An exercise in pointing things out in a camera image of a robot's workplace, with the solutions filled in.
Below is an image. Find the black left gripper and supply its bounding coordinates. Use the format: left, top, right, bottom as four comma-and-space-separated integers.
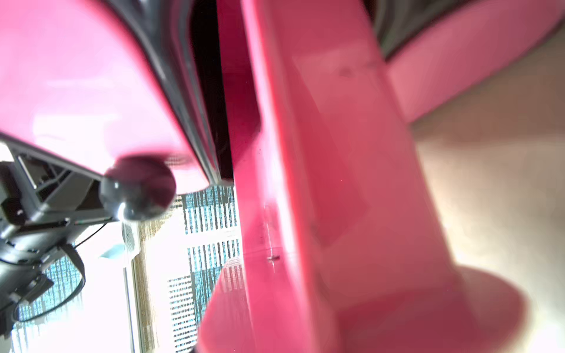
1, 141, 115, 338

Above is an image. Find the pink top drawer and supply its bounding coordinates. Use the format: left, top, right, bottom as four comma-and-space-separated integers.
1, 1, 210, 194

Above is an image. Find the black drawer cabinet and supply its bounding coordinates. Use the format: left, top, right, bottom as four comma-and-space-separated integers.
107, 1, 233, 185

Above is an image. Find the black drawer knob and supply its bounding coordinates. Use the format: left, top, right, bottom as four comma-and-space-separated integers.
99, 157, 177, 222

